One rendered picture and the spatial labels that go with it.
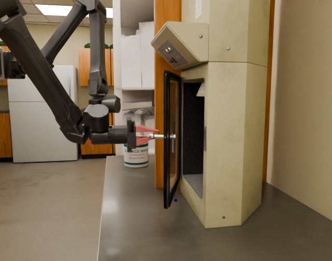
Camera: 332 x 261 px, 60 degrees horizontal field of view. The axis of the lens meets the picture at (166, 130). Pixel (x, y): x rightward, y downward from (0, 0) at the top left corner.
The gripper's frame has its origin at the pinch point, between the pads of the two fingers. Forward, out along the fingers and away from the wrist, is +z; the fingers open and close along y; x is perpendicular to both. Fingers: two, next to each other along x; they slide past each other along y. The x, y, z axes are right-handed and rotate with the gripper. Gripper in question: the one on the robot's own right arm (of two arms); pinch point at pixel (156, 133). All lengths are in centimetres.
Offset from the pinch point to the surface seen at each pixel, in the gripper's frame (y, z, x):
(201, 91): 13.1, 14.1, -1.4
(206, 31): 28.8, 11.5, -13.2
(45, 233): -120, -81, 183
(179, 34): 27.8, 4.4, -13.3
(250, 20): 32.3, 24.1, -12.1
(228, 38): 27.3, 17.7, -13.1
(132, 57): 37, -1, 126
